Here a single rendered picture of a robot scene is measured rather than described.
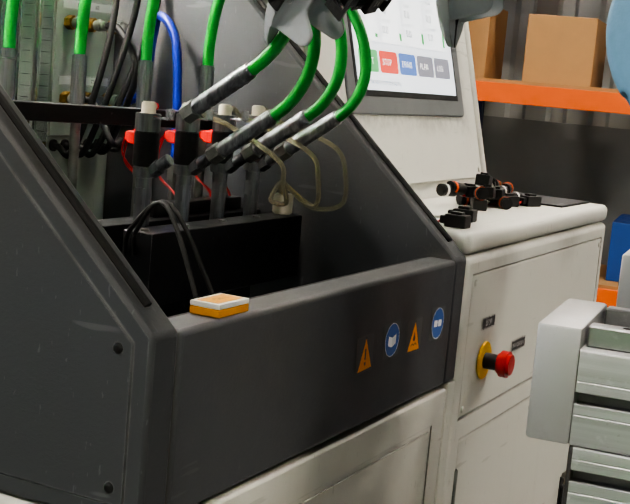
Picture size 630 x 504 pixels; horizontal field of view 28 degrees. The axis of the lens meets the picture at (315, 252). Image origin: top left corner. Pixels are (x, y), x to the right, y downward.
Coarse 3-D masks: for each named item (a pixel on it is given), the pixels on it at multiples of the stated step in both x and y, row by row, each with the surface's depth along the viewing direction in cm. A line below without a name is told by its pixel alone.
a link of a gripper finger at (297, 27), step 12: (288, 0) 123; (300, 0) 122; (312, 0) 122; (276, 12) 124; (288, 12) 124; (300, 12) 123; (264, 24) 126; (276, 24) 125; (288, 24) 124; (300, 24) 123; (264, 36) 128; (288, 36) 125; (300, 36) 124; (312, 36) 123
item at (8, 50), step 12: (12, 0) 143; (12, 12) 144; (12, 24) 144; (12, 36) 144; (276, 36) 128; (12, 48) 144; (276, 48) 128; (252, 60) 129; (264, 60) 128; (252, 72) 129
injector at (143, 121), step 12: (144, 120) 136; (156, 120) 136; (144, 132) 136; (156, 132) 137; (144, 144) 136; (156, 144) 137; (144, 156) 136; (156, 156) 137; (168, 156) 136; (144, 168) 137; (156, 168) 136; (144, 180) 137; (144, 192) 137; (144, 204) 138
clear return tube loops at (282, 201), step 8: (216, 120) 147; (224, 120) 147; (248, 120) 154; (232, 128) 146; (272, 128) 153; (256, 144) 145; (296, 144) 151; (328, 144) 157; (272, 152) 144; (312, 152) 151; (280, 160) 143; (344, 160) 156; (344, 168) 156; (344, 176) 156; (280, 184) 159; (288, 184) 159; (320, 184) 151; (344, 184) 157; (272, 192) 153; (280, 192) 161; (296, 192) 158; (320, 192) 151; (344, 192) 157; (272, 200) 148; (280, 200) 160; (288, 200) 144; (304, 200) 157; (344, 200) 158; (272, 208) 161; (280, 208) 160; (288, 208) 161; (312, 208) 157; (320, 208) 157; (328, 208) 158; (336, 208) 158
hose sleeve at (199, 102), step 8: (232, 72) 131; (240, 72) 130; (248, 72) 129; (224, 80) 131; (232, 80) 130; (240, 80) 130; (248, 80) 130; (216, 88) 131; (224, 88) 131; (232, 88) 131; (200, 96) 132; (208, 96) 132; (216, 96) 131; (224, 96) 131; (192, 104) 133; (200, 104) 132; (208, 104) 132; (216, 104) 133; (200, 112) 133
